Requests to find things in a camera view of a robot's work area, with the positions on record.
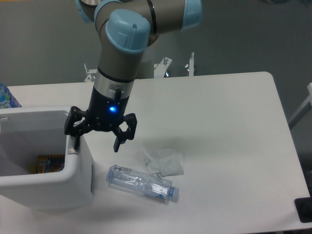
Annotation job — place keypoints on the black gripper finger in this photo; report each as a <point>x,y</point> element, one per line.
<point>122,136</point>
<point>78,123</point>

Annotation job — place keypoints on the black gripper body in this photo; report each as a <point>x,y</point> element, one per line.
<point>105,110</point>

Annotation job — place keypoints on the white plastic trash can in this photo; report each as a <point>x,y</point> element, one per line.
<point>25,134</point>

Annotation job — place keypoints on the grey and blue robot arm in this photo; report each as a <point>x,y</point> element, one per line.
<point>125,29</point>

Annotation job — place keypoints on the colourful package inside can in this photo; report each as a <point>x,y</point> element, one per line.
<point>48,164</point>

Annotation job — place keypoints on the crumpled white plastic wrapper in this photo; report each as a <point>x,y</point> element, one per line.
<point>163,162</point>

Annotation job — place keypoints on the crushed clear plastic bottle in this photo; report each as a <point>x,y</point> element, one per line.
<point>143,183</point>

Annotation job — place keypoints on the blue labelled bottle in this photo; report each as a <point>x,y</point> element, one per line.
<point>7,100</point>

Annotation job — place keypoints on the black clamp at table edge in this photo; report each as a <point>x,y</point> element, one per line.
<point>304,209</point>

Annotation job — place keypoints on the white pedestal base frame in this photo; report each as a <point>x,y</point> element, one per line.
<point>163,69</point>

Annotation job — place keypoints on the white frame at right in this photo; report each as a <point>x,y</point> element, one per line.
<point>303,108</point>

